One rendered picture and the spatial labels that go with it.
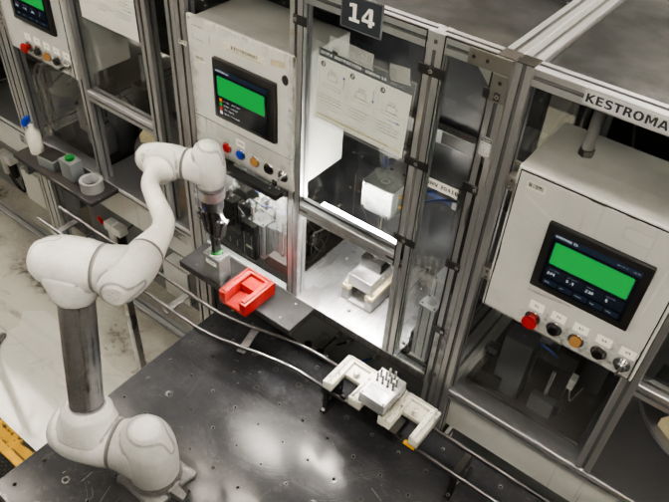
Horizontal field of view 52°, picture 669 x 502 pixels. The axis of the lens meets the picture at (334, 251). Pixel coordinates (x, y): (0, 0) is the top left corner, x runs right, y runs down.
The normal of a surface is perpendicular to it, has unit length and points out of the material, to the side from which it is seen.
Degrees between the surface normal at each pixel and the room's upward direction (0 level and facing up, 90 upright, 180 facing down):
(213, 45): 90
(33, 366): 0
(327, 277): 0
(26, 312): 0
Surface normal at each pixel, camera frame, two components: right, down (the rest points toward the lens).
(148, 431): 0.15, -0.73
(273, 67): -0.61, 0.51
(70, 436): -0.30, 0.39
